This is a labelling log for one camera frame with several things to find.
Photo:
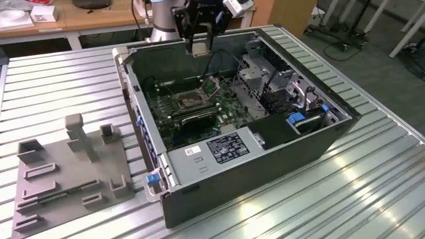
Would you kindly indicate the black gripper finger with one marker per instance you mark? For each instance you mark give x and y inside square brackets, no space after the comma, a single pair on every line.
[190,42]
[211,37]

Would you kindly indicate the silver CPU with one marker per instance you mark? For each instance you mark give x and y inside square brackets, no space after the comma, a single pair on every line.
[201,49]

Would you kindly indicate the RAM slot white latches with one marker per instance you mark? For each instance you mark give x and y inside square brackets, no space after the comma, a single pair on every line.
[186,86]
[186,82]

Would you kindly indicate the CPU socket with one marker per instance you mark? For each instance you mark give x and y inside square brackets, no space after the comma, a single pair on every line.
[191,102]

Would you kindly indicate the silver drive cage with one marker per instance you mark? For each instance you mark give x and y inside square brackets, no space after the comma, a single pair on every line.
[253,74]

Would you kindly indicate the wooden partition panel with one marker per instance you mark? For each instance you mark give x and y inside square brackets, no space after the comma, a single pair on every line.
[293,15]

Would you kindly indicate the green motherboard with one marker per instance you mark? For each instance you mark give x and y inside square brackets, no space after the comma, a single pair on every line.
[230,104]

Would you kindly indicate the dark RAM stick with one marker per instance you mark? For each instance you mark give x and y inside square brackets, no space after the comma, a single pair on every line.
[193,114]

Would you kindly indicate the wooden desk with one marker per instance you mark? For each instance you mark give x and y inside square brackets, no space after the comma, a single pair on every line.
[99,17]

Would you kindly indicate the black graphics card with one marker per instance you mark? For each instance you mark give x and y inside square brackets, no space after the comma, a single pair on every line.
[199,123]

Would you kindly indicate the black round monitor base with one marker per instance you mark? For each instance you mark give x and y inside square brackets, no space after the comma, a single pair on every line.
[91,3]

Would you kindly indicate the black wheeled stand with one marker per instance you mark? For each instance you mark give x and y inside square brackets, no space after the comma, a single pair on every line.
[346,46]

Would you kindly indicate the blue disk carrier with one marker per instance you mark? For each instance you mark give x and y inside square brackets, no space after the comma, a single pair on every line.
[295,117]

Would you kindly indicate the blue drive bay clip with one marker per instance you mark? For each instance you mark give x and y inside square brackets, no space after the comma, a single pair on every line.
[324,108]

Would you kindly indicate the white cardboard box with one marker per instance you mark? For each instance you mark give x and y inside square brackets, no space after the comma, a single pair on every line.
[45,12]

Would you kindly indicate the red packet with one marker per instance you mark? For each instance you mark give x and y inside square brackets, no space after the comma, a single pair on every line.
[41,1]

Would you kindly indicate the grey power supply unit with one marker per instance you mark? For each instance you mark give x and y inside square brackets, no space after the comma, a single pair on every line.
[193,169]

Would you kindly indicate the white bowl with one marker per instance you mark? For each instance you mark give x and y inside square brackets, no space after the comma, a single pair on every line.
[14,17]

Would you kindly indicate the blue case latch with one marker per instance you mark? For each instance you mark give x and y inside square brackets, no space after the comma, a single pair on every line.
[153,179]

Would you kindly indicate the black PC case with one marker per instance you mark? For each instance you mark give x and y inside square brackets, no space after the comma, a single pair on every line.
[250,189]

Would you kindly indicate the grey parts rack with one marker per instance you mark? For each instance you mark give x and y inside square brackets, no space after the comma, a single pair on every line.
[66,174]

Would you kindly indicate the green RAM stick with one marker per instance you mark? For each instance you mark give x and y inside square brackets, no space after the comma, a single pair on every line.
[71,191]

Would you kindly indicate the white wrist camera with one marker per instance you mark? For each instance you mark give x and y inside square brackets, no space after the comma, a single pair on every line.
[234,7]

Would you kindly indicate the white table frame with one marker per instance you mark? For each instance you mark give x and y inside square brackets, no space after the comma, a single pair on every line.
[399,46]
[372,22]

